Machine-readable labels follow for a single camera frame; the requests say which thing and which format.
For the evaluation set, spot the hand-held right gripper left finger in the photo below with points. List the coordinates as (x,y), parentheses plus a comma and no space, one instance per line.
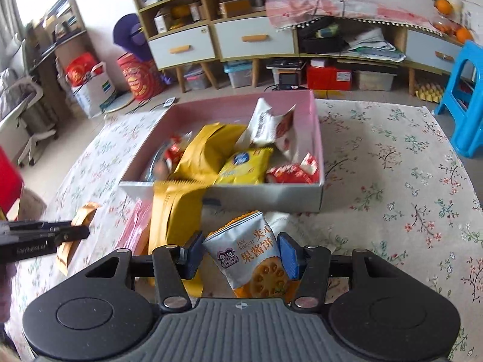
(194,256)

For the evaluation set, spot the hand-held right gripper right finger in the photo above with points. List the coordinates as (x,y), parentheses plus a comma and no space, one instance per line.
(288,256)

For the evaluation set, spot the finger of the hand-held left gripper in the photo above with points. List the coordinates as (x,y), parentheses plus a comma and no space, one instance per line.
(73,234)
(37,226)

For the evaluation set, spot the orange brown snack packet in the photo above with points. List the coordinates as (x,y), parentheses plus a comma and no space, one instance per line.
(81,215)

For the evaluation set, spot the orange grey biscuit packet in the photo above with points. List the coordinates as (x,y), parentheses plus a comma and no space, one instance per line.
(249,260)

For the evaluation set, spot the pink cardboard box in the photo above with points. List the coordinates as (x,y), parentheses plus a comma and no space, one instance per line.
(264,200)

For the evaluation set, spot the clear plastic wrapper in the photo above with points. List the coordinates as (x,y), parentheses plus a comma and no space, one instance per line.
(154,166)

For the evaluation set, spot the yellow snack packet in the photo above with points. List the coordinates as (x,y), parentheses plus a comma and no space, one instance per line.
(243,167)

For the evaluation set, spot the white snack packet black print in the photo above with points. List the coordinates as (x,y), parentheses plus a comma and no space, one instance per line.
(260,120)

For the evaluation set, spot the red plastic object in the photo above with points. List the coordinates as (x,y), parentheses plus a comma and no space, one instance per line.
(9,184)

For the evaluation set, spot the pink snack packet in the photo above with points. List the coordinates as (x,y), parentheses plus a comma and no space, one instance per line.
(134,226)

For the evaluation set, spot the white office chair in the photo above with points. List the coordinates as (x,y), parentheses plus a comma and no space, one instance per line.
(26,120)

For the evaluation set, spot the white shopping bag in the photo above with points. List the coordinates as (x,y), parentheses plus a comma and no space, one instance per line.
(94,94)

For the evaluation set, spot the red plastic bag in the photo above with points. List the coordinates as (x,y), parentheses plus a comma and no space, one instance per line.
(81,69)

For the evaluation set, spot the red gift bag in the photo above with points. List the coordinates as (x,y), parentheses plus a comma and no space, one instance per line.
(141,79)

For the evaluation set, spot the clear plastic storage bin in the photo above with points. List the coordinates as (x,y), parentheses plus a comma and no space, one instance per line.
(196,81)
(237,75)
(373,81)

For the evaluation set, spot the red box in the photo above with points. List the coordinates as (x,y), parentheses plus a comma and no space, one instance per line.
(328,79)

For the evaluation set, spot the black electronic device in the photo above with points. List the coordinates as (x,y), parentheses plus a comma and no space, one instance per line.
(286,73)

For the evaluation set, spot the wooden side shelf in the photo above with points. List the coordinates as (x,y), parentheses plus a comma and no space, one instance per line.
(64,45)

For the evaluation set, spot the black bag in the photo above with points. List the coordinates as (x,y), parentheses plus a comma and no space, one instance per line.
(320,43)

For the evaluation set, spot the yellow egg tray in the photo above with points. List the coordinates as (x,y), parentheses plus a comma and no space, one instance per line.
(430,93)

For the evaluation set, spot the pile of papers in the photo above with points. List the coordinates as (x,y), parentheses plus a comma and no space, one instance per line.
(373,47)

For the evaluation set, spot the tall wooden shelf cabinet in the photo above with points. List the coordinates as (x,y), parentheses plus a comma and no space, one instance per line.
(145,19)

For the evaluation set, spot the white carton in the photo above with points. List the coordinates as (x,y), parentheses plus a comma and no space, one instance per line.
(161,22)

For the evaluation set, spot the blue plastic stool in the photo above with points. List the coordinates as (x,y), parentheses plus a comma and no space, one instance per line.
(466,94)

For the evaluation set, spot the low wooden cabinet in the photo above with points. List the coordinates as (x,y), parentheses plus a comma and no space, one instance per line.
(256,15)

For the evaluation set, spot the brown cardboard box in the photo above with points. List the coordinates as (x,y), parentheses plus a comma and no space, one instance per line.
(234,8)

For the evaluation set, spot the pink patterned cloth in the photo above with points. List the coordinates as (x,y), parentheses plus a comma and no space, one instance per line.
(362,9)

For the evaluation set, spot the orange fruit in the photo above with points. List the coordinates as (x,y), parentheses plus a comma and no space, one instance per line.
(465,34)
(442,4)

